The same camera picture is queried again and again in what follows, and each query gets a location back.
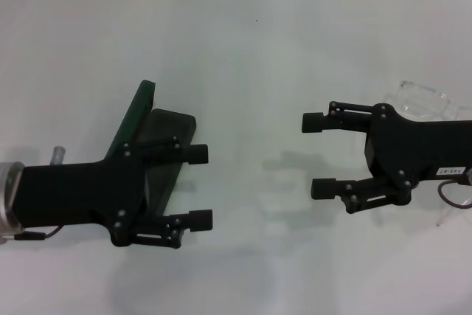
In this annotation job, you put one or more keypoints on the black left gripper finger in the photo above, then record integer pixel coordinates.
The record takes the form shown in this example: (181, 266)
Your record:
(197, 153)
(199, 220)

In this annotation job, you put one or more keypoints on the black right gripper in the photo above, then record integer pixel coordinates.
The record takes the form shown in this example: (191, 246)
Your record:
(416, 149)

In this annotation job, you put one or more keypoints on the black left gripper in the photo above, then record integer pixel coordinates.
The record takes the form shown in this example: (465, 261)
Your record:
(73, 193)

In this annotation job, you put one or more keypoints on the green glasses case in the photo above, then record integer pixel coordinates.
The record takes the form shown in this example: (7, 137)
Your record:
(167, 127)

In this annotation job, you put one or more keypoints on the clear transparent glasses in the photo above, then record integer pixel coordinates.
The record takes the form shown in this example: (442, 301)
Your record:
(424, 99)

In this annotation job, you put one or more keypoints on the left silver connector stub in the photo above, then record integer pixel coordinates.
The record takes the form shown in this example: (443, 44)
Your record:
(58, 155)

